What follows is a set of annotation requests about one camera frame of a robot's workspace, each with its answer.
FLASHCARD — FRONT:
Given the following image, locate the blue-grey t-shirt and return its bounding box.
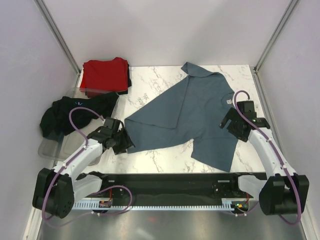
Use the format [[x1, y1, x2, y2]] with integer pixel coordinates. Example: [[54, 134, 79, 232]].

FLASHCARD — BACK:
[[124, 62, 238, 172]]

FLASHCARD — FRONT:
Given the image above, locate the clear plastic bin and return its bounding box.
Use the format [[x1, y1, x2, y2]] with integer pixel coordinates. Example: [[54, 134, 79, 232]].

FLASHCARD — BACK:
[[38, 87, 119, 162]]

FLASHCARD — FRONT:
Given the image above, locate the black t-shirt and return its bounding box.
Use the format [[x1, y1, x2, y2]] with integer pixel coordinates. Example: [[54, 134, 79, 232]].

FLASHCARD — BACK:
[[116, 62, 132, 95], [39, 92, 119, 139]]

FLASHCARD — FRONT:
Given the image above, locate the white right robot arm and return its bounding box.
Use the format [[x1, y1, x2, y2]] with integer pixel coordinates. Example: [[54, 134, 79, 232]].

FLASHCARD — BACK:
[[219, 100, 310, 217]]

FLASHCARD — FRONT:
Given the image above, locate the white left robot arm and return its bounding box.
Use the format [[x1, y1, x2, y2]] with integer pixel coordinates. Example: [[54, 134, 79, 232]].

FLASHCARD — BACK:
[[32, 117, 134, 219]]

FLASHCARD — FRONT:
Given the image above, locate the folded black t-shirt under red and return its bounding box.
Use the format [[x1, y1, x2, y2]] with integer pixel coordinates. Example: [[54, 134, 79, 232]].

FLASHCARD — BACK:
[[116, 62, 132, 95]]

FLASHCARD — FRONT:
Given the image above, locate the aluminium corner frame post right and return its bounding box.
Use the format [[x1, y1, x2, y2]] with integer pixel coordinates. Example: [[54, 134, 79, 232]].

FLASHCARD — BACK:
[[253, 0, 300, 73]]

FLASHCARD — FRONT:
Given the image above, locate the aluminium corner frame post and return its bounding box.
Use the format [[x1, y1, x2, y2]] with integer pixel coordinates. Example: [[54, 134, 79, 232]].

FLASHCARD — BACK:
[[253, 0, 300, 73], [34, 0, 81, 76]]

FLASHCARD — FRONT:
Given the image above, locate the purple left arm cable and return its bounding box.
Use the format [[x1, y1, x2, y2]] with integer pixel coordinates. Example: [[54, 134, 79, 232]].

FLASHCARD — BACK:
[[41, 106, 106, 228]]

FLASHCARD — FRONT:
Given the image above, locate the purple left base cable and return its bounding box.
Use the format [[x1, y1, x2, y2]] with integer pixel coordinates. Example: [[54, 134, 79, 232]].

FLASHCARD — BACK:
[[91, 184, 134, 217]]

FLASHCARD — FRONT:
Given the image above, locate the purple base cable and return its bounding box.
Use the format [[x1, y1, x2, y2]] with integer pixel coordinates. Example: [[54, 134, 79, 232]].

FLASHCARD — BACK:
[[91, 184, 134, 217], [231, 196, 260, 217]]

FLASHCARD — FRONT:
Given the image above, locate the white slotted cable duct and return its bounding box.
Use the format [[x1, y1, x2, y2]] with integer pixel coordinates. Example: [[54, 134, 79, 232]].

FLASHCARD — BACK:
[[72, 197, 235, 212]]

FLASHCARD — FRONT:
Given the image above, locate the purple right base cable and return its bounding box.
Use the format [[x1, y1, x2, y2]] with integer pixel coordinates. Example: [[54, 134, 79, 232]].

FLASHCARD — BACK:
[[231, 196, 260, 217]]

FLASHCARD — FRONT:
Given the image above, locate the aluminium corner frame post left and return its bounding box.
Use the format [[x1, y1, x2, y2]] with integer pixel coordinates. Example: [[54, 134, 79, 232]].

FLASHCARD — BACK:
[[34, 0, 81, 76]]

